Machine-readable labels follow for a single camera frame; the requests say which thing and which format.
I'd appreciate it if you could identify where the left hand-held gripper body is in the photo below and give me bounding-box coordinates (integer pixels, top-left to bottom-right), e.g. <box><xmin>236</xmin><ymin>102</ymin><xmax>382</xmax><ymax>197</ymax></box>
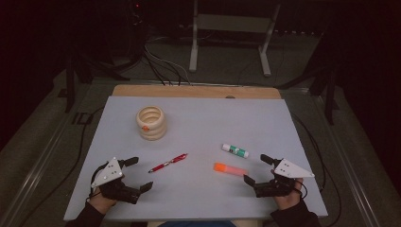
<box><xmin>90</xmin><ymin>156</ymin><xmax>142</xmax><ymax>205</ymax></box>

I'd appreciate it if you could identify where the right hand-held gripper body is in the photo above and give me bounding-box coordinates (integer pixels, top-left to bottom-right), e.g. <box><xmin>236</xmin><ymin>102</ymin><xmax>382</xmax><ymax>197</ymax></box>
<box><xmin>253</xmin><ymin>158</ymin><xmax>316</xmax><ymax>199</ymax></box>

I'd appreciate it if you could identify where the orange highlighter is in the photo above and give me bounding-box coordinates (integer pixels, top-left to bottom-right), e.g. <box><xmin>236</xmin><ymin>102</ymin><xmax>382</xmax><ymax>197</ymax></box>
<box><xmin>213</xmin><ymin>162</ymin><xmax>249</xmax><ymax>177</ymax></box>

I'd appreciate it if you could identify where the red pen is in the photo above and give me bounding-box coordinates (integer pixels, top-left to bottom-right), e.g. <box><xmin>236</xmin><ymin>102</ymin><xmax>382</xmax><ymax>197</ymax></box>
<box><xmin>148</xmin><ymin>152</ymin><xmax>189</xmax><ymax>174</ymax></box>

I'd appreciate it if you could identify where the white and green glue stick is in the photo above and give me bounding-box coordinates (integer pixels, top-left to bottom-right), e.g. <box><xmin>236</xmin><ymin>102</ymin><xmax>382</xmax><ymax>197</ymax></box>
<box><xmin>221</xmin><ymin>143</ymin><xmax>250</xmax><ymax>159</ymax></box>

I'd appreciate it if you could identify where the cream ringed duck pen holder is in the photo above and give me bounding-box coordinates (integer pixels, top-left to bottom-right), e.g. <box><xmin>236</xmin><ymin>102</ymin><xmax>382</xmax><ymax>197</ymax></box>
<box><xmin>135</xmin><ymin>105</ymin><xmax>167</xmax><ymax>142</ymax></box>

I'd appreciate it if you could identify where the person's right hand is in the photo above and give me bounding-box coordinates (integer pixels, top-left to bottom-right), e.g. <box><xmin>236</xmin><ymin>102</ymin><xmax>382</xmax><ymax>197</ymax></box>
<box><xmin>272</xmin><ymin>178</ymin><xmax>305</xmax><ymax>211</ymax></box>

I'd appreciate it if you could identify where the person's left hand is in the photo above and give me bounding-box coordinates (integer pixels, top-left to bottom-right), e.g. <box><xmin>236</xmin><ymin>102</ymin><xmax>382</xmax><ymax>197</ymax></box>
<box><xmin>89</xmin><ymin>187</ymin><xmax>117</xmax><ymax>216</ymax></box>

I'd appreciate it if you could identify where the black stand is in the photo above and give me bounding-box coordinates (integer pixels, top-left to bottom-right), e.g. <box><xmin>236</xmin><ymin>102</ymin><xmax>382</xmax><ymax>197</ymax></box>
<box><xmin>63</xmin><ymin>58</ymin><xmax>96</xmax><ymax>114</ymax></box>
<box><xmin>308</xmin><ymin>61</ymin><xmax>340</xmax><ymax>126</ymax></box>

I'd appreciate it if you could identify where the wooden table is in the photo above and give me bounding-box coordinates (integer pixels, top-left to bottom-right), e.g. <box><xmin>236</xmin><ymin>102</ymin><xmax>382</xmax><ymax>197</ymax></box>
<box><xmin>112</xmin><ymin>84</ymin><xmax>282</xmax><ymax>100</ymax></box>

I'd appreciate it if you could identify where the grey metal stand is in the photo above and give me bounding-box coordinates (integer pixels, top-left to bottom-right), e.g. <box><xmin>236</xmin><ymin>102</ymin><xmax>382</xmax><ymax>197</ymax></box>
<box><xmin>188</xmin><ymin>0</ymin><xmax>282</xmax><ymax>78</ymax></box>

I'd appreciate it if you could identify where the dark equipment with red light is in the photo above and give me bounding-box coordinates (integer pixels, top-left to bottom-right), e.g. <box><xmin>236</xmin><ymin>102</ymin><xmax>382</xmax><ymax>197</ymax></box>
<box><xmin>126</xmin><ymin>0</ymin><xmax>148</xmax><ymax>60</ymax></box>

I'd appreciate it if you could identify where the right hand-held gripper black cable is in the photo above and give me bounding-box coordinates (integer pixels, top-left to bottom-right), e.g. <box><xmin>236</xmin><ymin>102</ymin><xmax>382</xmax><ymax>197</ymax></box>
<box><xmin>290</xmin><ymin>113</ymin><xmax>343</xmax><ymax>227</ymax></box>

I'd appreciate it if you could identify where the hand-held gripper black cable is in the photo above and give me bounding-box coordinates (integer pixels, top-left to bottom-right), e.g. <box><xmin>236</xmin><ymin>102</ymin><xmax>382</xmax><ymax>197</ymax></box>
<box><xmin>17</xmin><ymin>107</ymin><xmax>110</xmax><ymax>227</ymax></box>
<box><xmin>290</xmin><ymin>113</ymin><xmax>343</xmax><ymax>227</ymax></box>

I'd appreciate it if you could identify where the left hand-held gripper black cable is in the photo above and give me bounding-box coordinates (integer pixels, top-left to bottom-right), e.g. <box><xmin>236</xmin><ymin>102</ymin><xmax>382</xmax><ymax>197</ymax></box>
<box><xmin>17</xmin><ymin>107</ymin><xmax>110</xmax><ymax>227</ymax></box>

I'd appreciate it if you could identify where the white floor cable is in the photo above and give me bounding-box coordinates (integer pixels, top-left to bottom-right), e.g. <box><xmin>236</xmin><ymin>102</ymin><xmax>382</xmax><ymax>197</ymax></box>
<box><xmin>144</xmin><ymin>45</ymin><xmax>192</xmax><ymax>86</ymax></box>

